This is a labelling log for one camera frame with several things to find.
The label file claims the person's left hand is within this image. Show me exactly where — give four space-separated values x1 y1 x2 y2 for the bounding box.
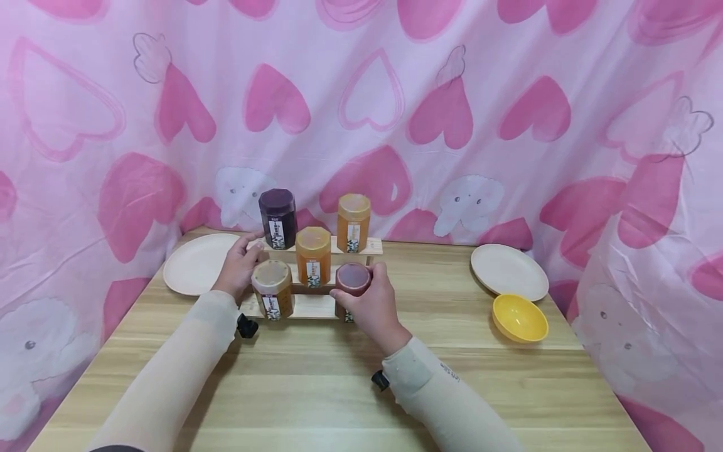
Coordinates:
211 231 265 303

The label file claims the person's right hand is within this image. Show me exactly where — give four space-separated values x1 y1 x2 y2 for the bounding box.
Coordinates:
329 262 413 357

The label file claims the dark red jar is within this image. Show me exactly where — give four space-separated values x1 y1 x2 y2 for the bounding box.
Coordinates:
334 262 373 323

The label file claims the person's right forearm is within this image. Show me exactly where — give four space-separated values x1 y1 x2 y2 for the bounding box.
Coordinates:
382 337 526 452

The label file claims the person's left forearm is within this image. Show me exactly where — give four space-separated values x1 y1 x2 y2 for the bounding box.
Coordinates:
85 290 240 452

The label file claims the dark purple jar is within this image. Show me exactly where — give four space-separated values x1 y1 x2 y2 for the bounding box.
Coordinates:
259 188 299 250

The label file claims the wooden stepped rack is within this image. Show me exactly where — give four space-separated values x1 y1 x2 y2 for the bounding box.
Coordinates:
239 237 384 321

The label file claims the brown amber jar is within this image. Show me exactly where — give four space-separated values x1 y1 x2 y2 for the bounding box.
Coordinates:
251 259 294 322

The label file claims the orange jar with wide lid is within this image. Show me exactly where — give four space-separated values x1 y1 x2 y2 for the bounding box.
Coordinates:
295 227 333 289

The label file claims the tall orange jar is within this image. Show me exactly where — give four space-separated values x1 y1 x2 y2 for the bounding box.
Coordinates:
337 193 372 254

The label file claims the cream round plate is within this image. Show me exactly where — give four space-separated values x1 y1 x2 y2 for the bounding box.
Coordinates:
163 233 243 297
470 244 550 302

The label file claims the yellow bowl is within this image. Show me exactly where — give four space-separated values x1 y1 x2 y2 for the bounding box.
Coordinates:
491 293 549 344

